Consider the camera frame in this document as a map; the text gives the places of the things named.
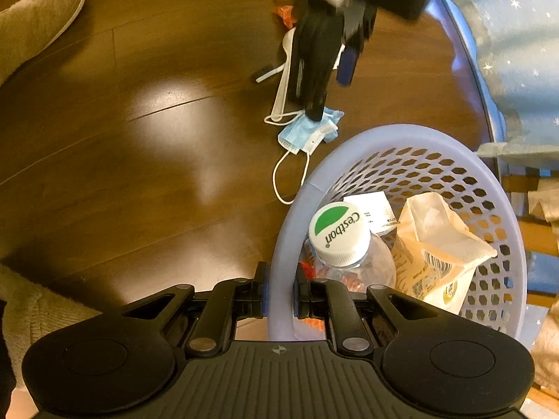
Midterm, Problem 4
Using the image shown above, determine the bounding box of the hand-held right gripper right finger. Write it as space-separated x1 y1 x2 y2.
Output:
295 266 452 356

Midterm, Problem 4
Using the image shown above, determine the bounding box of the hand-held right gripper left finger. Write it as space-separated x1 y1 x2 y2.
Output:
105 262 268 356

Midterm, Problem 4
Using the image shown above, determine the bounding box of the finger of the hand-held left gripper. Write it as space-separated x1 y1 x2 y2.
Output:
288 6 348 122
336 4 378 86

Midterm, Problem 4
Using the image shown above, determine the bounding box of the white plastic spoon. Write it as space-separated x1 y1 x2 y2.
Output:
264 27 300 124

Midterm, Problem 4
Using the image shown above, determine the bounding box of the red plastic bag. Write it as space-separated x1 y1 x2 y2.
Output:
271 3 300 27

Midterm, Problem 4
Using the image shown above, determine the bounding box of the blue face mask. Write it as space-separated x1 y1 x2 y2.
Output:
273 108 344 205

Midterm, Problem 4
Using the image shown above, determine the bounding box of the clear plastic bottle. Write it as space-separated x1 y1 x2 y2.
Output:
303 203 397 302

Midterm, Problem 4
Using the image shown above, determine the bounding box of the purple plastic waste basket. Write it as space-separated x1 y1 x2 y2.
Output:
266 124 529 343

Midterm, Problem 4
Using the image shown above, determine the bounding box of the blue and white milk carton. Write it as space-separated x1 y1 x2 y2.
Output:
343 191 400 234

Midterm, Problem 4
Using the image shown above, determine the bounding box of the beige paper food bag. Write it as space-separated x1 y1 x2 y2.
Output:
390 192 499 315

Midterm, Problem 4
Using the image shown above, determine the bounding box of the blue star-print curtain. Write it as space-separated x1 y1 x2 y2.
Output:
439 0 559 160

